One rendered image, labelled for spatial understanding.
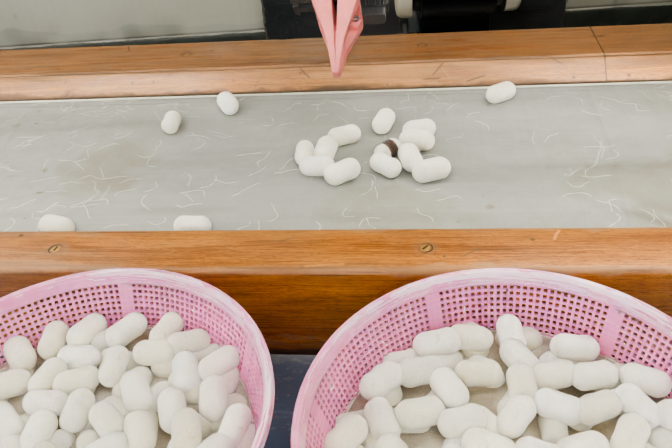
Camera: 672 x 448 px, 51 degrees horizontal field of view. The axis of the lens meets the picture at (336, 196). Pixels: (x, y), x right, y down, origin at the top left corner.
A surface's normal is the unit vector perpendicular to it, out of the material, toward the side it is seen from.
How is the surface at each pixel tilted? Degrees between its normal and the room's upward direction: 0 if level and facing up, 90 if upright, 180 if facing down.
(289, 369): 0
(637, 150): 0
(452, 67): 45
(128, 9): 88
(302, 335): 90
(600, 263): 0
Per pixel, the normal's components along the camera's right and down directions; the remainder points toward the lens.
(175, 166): -0.08, -0.83
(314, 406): 0.90, -0.19
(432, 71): -0.12, -0.18
